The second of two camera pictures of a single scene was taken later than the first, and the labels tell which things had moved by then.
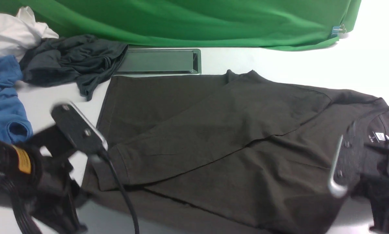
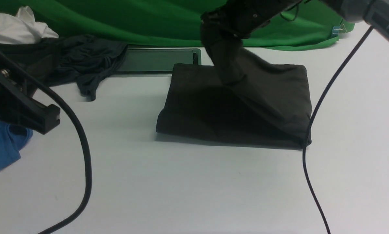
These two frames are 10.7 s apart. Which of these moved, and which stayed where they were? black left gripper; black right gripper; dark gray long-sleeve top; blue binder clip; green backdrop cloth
Moved: black right gripper; dark gray long-sleeve top; black left gripper
Stayed: blue binder clip; green backdrop cloth
